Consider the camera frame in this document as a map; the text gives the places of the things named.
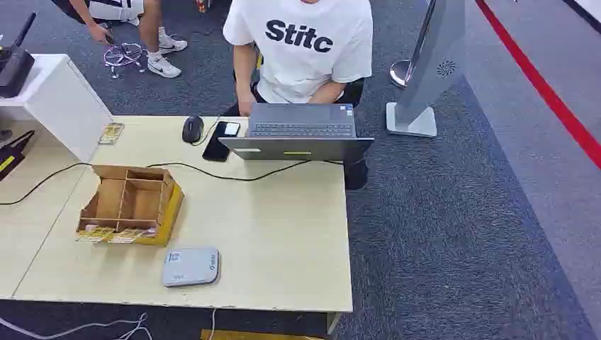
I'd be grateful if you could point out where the grey flat router box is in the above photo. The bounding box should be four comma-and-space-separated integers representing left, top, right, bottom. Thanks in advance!
161, 247, 220, 288

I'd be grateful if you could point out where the card with yellow print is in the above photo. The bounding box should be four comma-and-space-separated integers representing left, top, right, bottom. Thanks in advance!
74, 227, 116, 244
98, 122, 125, 146
108, 228, 157, 244

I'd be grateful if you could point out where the black smartphone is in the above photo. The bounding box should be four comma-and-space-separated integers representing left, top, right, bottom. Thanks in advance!
201, 120, 241, 164

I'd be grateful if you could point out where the grey laptop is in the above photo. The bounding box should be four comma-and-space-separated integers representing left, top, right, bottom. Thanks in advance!
218, 102, 375, 164

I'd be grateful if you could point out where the black power adapter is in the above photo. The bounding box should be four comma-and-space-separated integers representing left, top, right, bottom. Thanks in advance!
0, 130, 36, 182

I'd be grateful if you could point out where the standing person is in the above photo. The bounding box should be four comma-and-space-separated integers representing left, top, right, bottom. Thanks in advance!
50, 0, 189, 79

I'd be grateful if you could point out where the wooden card box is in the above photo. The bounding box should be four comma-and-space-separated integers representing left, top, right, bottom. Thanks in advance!
75, 164, 185, 248

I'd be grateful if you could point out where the grey kiosk stand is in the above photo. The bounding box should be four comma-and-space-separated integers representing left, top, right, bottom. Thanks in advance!
386, 0, 467, 139

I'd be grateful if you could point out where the yellow board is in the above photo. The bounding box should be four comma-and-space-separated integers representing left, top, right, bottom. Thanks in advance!
201, 329, 325, 340

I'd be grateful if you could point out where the black power cable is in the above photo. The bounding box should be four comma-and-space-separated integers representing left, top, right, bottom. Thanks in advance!
0, 159, 344, 206

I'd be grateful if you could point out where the white cable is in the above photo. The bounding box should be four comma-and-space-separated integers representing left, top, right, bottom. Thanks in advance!
0, 312, 154, 340

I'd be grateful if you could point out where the person in white shirt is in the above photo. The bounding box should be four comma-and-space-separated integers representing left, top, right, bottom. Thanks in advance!
222, 0, 374, 118

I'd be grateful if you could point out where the white cabinet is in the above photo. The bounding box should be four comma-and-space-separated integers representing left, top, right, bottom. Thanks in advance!
0, 53, 113, 164

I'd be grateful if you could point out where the chrome stanchion base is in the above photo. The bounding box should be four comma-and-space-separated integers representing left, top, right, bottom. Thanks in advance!
389, 59, 414, 89

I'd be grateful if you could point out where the chrome wire stool frame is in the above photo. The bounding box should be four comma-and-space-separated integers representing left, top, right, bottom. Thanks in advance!
102, 42, 147, 80

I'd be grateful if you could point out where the black computer mouse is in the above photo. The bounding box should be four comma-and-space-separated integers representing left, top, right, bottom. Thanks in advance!
181, 115, 205, 145

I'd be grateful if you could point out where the black router with antenna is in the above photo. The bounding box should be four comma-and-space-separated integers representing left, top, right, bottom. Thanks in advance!
0, 12, 38, 99

